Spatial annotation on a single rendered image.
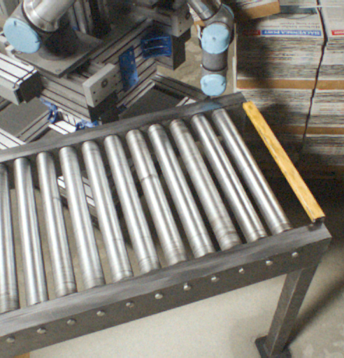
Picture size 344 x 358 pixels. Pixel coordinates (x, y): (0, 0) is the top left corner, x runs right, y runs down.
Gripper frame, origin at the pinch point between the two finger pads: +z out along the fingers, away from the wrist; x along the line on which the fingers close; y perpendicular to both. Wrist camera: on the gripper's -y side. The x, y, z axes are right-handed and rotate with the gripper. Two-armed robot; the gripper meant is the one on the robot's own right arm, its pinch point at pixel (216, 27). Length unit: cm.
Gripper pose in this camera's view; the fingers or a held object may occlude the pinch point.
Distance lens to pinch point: 163.5
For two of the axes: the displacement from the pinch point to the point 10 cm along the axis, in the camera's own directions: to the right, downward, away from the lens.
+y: -3.2, -6.1, -7.2
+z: 0.8, -7.8, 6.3
